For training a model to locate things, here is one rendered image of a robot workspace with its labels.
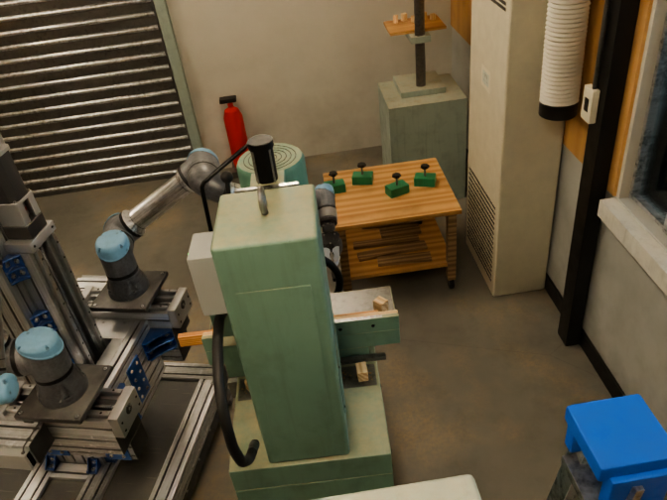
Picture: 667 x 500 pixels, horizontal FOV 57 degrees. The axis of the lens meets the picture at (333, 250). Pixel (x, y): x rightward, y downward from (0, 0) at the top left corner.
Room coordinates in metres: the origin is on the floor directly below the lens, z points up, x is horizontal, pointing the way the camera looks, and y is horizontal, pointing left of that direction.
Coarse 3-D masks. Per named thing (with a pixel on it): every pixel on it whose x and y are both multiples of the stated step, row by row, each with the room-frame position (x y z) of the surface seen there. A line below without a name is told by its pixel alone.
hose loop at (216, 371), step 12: (216, 324) 1.04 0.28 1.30; (216, 336) 1.00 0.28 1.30; (216, 348) 0.97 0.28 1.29; (216, 360) 0.95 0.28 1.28; (216, 372) 0.92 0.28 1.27; (216, 384) 0.90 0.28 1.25; (216, 396) 0.89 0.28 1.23; (228, 420) 0.86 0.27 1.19; (228, 432) 0.85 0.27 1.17; (228, 444) 0.84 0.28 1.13; (252, 444) 0.96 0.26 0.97; (240, 456) 0.84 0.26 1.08; (252, 456) 0.91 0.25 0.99
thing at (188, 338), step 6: (354, 312) 1.42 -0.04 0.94; (360, 312) 1.41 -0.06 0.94; (366, 312) 1.41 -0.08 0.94; (204, 330) 1.43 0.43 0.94; (210, 330) 1.42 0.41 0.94; (180, 336) 1.41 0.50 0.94; (186, 336) 1.41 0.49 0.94; (192, 336) 1.41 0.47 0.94; (198, 336) 1.41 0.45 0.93; (180, 342) 1.41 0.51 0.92; (186, 342) 1.41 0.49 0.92; (192, 342) 1.41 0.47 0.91; (198, 342) 1.41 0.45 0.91
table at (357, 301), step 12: (384, 288) 1.56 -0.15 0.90; (336, 300) 1.54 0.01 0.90; (348, 300) 1.53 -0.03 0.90; (360, 300) 1.52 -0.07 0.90; (372, 300) 1.51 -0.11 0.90; (336, 312) 1.47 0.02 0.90; (348, 312) 1.47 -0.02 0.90; (348, 336) 1.37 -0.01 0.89; (360, 336) 1.37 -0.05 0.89; (372, 336) 1.36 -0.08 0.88; (384, 336) 1.36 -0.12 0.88; (396, 336) 1.36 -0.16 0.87; (348, 348) 1.37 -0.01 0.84
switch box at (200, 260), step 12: (192, 240) 1.12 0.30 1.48; (204, 240) 1.11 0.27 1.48; (192, 252) 1.07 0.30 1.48; (204, 252) 1.07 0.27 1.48; (192, 264) 1.05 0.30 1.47; (204, 264) 1.05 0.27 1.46; (192, 276) 1.05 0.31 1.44; (204, 276) 1.05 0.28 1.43; (216, 276) 1.05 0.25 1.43; (204, 288) 1.05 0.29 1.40; (216, 288) 1.05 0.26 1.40; (204, 300) 1.05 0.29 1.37; (216, 300) 1.05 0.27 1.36; (204, 312) 1.05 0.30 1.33; (216, 312) 1.05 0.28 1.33
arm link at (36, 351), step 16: (32, 336) 1.38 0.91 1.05; (48, 336) 1.38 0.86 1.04; (16, 352) 1.34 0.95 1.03; (32, 352) 1.32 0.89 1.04; (48, 352) 1.33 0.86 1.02; (64, 352) 1.37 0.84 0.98; (16, 368) 1.32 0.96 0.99; (32, 368) 1.32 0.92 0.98; (48, 368) 1.32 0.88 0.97; (64, 368) 1.35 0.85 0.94
